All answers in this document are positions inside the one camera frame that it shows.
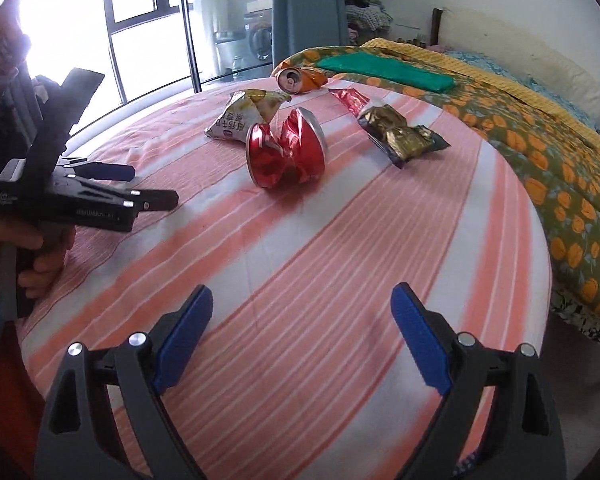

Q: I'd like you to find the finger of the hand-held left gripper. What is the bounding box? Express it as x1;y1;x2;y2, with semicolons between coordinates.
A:
77;179;180;214
57;157;137;182

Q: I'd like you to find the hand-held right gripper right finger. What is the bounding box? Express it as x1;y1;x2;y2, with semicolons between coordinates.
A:
390;282;567;480

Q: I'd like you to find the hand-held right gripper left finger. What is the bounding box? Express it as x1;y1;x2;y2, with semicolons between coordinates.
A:
34;284;215;480

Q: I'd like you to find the yellow white snack bag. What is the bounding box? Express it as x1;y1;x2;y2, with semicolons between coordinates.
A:
203;89;292;142

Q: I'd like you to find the crushed red can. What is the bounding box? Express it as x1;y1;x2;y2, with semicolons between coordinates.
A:
245;106;329;190

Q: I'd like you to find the crushed orange can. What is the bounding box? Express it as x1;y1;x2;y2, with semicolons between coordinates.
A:
271;55;329;95

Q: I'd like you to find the dark gold snack bag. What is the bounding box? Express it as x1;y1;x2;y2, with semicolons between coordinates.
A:
357;104;452;169

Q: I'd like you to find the red snack wrapper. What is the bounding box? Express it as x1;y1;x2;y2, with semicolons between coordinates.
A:
328;87;368;120

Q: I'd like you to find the person's left hand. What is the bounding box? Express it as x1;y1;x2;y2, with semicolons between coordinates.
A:
0;209;77;301

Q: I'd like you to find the orange white striped tablecloth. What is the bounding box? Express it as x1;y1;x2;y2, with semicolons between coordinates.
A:
15;76;553;480

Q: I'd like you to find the black framed glass door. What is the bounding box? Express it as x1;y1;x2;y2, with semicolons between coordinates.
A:
177;0;276;93

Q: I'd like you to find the leaf print bed skirt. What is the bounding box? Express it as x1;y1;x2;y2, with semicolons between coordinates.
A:
550;285;600;351

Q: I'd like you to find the steel bin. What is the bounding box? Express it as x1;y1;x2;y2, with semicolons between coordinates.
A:
214;30;246;78

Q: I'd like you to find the black framed window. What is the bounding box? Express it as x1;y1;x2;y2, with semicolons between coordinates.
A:
20;0;186;106

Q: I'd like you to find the washing machine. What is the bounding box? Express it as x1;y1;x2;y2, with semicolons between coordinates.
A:
244;10;273;66

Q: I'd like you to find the bed with orange floral quilt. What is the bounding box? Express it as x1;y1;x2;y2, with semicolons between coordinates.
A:
280;46;600;321

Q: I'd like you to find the grey blue curtain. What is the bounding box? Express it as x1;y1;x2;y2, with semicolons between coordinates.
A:
271;0;361;68

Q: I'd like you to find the green folded cloth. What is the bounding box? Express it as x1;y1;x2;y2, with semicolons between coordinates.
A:
316;52;456;93

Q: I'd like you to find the yellow blanket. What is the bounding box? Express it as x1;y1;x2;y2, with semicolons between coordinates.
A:
362;37;600;136

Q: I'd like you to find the pile of clothes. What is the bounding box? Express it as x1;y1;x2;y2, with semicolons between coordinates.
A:
344;0;393;33

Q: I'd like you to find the blue floral pillow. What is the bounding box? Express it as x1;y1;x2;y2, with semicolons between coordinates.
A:
442;49;486;63

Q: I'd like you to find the white pillow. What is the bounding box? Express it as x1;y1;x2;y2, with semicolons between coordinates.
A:
439;7;600;106

